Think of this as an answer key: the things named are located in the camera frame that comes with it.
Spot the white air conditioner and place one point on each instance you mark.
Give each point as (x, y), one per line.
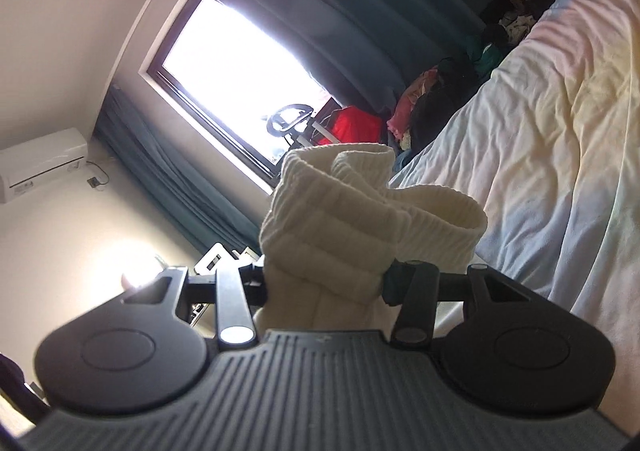
(40, 161)

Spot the dark framed window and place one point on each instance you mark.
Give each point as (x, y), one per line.
(225, 61)

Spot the narrow blue curtain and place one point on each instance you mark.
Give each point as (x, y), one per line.
(165, 156)

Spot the black wall plug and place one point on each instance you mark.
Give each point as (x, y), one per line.
(92, 182)

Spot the cream white pants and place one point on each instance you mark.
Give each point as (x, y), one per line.
(325, 221)

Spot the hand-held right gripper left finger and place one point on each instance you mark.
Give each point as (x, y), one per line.
(232, 296)

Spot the wide blue curtain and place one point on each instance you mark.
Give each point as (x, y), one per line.
(375, 6)

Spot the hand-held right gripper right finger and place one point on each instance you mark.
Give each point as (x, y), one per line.
(395, 281)

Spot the red cloth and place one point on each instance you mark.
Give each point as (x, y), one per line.
(355, 126)

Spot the pile of colourful clothes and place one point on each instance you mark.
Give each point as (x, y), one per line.
(435, 101)

